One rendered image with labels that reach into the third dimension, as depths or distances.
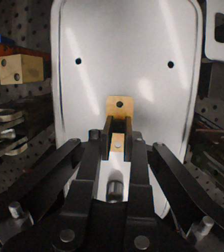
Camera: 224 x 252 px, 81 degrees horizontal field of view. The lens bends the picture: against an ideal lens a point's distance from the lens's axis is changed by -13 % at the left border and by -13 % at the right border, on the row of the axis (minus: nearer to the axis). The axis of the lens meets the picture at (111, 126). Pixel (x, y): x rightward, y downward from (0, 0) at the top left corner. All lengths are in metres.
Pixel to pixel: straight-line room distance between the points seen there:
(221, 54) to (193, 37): 0.05
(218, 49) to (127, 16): 0.14
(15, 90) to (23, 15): 0.29
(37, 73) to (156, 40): 0.17
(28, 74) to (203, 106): 0.55
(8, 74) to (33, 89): 0.42
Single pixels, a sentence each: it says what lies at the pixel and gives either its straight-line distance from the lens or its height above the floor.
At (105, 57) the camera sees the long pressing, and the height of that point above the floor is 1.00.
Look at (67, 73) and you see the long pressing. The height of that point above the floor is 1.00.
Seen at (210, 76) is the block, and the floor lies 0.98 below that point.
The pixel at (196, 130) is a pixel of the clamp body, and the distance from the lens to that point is 0.35.
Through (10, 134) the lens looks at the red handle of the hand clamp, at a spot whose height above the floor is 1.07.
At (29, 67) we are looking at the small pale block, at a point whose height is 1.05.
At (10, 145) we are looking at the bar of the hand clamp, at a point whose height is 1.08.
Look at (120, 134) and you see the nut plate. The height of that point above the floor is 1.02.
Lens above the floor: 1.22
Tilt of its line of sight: 70 degrees down
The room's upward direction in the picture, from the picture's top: 168 degrees counter-clockwise
